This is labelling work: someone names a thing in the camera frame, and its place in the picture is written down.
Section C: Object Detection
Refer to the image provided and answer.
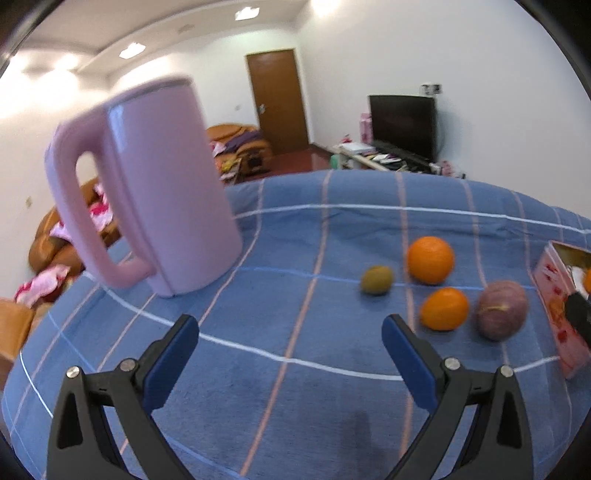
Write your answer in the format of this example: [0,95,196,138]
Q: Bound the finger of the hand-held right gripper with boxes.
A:
[566,292,591,348]

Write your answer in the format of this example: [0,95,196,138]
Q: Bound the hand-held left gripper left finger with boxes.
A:
[45,314,200,480]

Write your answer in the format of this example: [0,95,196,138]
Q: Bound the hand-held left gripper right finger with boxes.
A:
[381,314,535,480]

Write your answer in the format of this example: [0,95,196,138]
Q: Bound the pink tin box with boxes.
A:
[531,240,591,380]

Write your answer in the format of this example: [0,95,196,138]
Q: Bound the purple passion fruit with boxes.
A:
[476,280,528,341]

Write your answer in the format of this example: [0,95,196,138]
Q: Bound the small green-brown longan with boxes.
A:
[360,265,394,296]

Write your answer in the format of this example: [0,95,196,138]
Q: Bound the blue checked cloth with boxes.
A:
[0,168,591,480]

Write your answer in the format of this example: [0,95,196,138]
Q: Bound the orange leather sofa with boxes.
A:
[0,178,122,370]

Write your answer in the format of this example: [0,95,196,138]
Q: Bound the pink electric kettle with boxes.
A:
[44,76,244,298]

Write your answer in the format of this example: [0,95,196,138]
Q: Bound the white television stand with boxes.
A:
[332,143,435,174]

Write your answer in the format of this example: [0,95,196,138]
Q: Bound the orange leather armchair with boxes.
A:
[205,124,273,182]

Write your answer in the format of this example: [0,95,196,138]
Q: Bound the black television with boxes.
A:
[368,95,438,162]

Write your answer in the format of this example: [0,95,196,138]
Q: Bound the brown wooden door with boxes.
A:
[246,49,309,157]

